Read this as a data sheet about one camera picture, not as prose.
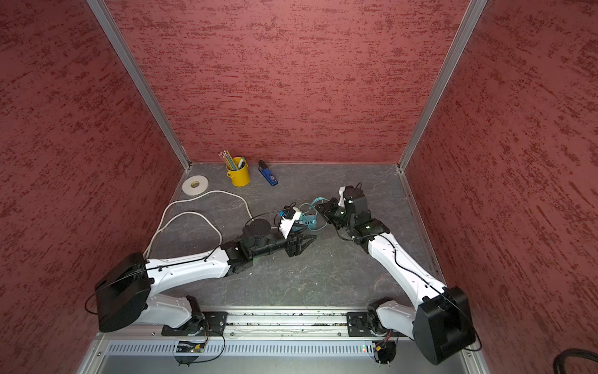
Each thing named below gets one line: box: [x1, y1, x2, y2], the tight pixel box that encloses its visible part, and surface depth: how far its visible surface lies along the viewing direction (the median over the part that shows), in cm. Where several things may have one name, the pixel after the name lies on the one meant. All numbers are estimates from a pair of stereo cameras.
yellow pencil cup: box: [225, 156, 251, 188], surface depth 110 cm
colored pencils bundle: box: [218, 149, 239, 171], surface depth 105 cm
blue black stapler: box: [258, 159, 278, 187], surface depth 116 cm
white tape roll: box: [181, 175, 209, 196], surface depth 115 cm
